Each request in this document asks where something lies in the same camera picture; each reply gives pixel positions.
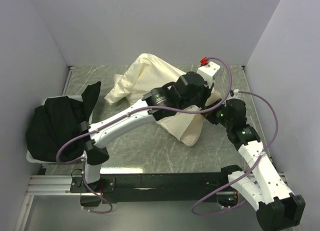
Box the cream pillow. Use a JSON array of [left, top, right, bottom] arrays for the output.
[[180, 90, 222, 147]]

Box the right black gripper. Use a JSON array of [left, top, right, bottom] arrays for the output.
[[197, 98, 233, 129]]

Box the aluminium frame rail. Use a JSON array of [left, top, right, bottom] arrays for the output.
[[14, 172, 291, 231]]

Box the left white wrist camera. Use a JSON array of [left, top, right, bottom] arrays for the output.
[[196, 56, 221, 83]]

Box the cream pillowcase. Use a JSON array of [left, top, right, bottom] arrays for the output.
[[104, 53, 196, 141]]

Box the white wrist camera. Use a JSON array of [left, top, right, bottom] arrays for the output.
[[196, 56, 221, 83], [229, 89, 240, 98]]

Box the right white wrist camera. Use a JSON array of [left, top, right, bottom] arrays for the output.
[[229, 89, 240, 98]]

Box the black cloth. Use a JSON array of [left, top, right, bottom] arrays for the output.
[[26, 81, 102, 163]]

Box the grey plastic basket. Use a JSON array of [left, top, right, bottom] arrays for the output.
[[26, 94, 96, 164]]

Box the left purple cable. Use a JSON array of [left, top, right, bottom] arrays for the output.
[[55, 56, 233, 214]]

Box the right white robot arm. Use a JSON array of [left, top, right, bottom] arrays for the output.
[[204, 98, 306, 231]]

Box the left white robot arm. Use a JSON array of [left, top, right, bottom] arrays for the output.
[[82, 70, 215, 192]]

